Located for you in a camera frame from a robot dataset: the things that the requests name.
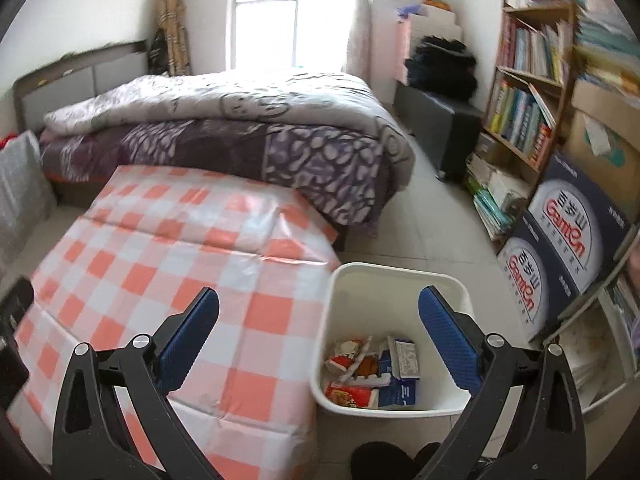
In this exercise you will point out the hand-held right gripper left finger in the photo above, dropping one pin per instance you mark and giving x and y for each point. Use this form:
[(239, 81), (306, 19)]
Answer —
[(192, 335)]

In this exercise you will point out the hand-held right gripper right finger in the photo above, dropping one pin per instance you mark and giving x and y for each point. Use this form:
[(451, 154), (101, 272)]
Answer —
[(447, 335)]

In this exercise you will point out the blue paper carton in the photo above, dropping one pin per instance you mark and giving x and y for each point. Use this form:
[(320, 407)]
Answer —
[(400, 392)]

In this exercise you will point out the white plastic bin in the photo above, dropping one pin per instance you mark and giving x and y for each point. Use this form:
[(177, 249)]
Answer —
[(370, 300)]

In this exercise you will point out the red snack wrapper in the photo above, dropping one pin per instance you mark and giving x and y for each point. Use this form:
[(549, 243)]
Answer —
[(345, 352)]

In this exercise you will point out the red white snack packet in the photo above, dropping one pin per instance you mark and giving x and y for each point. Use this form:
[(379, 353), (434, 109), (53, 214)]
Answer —
[(347, 396)]

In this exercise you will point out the small navy printed box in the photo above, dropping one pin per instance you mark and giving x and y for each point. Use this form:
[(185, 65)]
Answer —
[(530, 285)]

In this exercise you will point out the orange white checkered tablecloth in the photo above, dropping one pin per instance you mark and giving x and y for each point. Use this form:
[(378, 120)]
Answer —
[(175, 230)]

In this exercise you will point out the person's black shoe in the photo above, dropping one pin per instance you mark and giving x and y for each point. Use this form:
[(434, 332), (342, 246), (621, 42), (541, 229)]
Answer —
[(380, 462), (425, 460)]

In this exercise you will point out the stack of flat books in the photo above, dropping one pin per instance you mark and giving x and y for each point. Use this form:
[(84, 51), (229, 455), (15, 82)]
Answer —
[(495, 195)]

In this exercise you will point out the white storage unit with papers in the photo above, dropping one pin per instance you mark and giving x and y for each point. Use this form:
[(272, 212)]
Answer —
[(605, 340)]

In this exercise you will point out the large navy printed box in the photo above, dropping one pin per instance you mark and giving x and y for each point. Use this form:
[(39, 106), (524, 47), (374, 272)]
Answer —
[(575, 225)]

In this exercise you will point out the wooden bookshelf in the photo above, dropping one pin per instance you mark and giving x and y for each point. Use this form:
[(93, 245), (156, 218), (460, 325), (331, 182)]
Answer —
[(520, 152)]

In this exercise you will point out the black cabinet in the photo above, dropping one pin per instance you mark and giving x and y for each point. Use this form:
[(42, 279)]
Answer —
[(440, 130)]

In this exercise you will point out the purple white quilt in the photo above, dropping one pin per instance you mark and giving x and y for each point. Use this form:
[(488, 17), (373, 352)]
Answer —
[(250, 120)]

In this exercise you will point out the row of upright books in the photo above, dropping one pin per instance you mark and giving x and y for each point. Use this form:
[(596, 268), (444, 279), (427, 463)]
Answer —
[(520, 120), (530, 50)]

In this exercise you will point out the brown cardboard box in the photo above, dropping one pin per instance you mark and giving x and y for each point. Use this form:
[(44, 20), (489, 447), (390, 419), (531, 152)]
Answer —
[(600, 145)]

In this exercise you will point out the grey bed headboard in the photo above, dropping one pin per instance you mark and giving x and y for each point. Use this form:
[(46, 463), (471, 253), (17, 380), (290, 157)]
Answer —
[(65, 80)]

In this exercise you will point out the pile of black clothes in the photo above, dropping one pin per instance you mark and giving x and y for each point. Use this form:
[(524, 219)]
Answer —
[(440, 67)]

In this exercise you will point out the hanging plaid coat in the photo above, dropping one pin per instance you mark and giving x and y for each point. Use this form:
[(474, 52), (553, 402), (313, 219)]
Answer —
[(172, 25)]

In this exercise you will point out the pink white shelf unit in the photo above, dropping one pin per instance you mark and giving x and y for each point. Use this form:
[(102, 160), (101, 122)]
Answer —
[(425, 22)]

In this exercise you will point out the pale pink curtain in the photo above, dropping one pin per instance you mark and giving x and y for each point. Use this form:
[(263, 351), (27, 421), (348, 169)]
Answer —
[(360, 25)]

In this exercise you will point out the bright window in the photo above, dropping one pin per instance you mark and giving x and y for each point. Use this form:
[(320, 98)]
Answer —
[(290, 20)]

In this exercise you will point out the pile of papers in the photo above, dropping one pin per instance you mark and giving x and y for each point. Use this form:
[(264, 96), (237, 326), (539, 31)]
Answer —
[(610, 45)]

